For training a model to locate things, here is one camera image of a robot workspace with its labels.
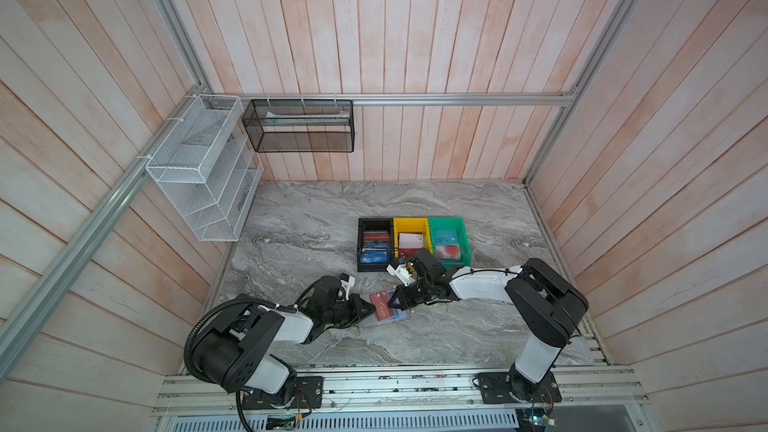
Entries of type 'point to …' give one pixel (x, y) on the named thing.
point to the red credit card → (381, 303)
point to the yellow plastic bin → (413, 225)
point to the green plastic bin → (463, 237)
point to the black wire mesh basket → (301, 125)
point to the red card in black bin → (376, 237)
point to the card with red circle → (448, 252)
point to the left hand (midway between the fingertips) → (375, 314)
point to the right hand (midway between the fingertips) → (389, 304)
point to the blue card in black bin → (374, 257)
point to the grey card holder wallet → (399, 314)
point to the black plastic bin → (375, 244)
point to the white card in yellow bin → (411, 240)
